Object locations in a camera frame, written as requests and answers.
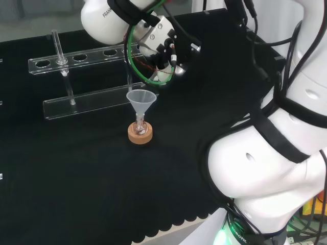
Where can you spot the glass round-bottom flask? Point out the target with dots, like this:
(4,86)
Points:
(141,130)

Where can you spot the clear plastic funnel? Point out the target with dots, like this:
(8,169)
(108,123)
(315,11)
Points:
(139,98)

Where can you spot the black bench cloth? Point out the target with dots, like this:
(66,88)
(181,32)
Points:
(76,173)

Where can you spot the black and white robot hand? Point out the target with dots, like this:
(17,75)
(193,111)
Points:
(159,33)

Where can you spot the yellow stop button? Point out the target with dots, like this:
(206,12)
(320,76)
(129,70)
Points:
(314,204)

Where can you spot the white mounting pedestal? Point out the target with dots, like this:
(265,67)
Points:
(199,229)

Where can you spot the clear test tube rack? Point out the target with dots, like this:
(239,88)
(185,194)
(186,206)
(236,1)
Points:
(89,100)

